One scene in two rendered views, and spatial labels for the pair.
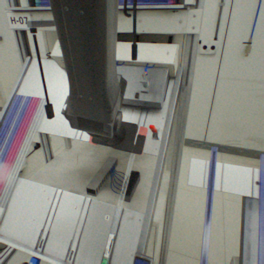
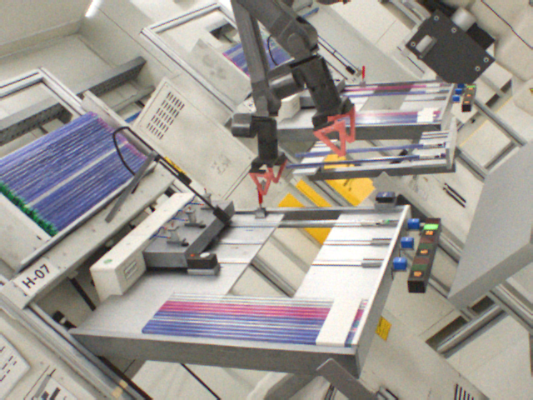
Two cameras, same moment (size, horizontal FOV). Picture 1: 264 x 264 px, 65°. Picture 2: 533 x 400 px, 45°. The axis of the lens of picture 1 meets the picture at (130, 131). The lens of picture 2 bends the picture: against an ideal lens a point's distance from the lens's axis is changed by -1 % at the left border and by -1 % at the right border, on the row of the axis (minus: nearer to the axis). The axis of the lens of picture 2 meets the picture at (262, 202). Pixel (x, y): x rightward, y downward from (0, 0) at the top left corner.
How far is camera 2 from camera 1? 1.89 m
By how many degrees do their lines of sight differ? 78
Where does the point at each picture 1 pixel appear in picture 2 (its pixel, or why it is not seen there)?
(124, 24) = (134, 201)
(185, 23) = (165, 174)
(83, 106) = not seen: hidden behind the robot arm
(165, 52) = (178, 197)
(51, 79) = (136, 301)
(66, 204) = (331, 255)
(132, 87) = (206, 214)
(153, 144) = (272, 217)
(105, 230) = (358, 228)
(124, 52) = (159, 217)
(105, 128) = not seen: hidden behind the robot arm
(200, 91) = not seen: outside the picture
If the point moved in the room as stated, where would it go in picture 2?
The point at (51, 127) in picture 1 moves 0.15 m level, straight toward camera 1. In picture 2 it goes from (222, 285) to (261, 241)
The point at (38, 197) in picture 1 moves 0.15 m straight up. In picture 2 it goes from (321, 277) to (276, 237)
